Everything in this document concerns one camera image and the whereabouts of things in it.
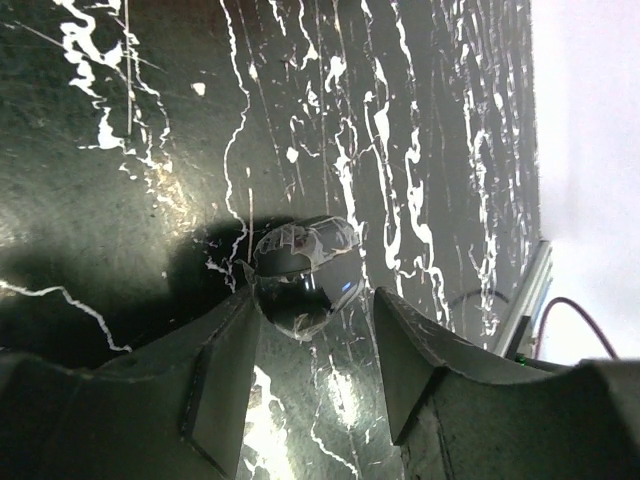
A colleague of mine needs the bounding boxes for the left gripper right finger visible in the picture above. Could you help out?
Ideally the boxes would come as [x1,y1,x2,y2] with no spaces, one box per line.
[373,288,639,479]

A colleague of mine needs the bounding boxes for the black earbud charging case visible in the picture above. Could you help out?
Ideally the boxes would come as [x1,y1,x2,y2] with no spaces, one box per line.
[243,215,365,342]

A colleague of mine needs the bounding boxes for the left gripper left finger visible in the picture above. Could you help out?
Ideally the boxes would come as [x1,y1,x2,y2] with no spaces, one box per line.
[1,288,260,479]

